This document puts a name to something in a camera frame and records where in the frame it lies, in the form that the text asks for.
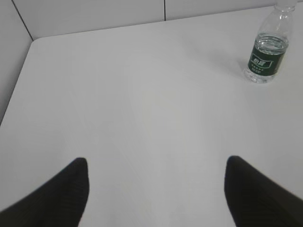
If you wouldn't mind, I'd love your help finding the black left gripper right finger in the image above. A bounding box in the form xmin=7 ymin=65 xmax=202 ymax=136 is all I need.
xmin=224 ymin=156 xmax=303 ymax=227

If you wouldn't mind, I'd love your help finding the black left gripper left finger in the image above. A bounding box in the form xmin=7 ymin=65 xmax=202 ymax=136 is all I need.
xmin=0 ymin=157 xmax=89 ymax=227

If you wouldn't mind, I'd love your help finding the clear Cestbon water bottle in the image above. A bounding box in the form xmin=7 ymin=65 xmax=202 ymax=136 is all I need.
xmin=244 ymin=0 xmax=298 ymax=84

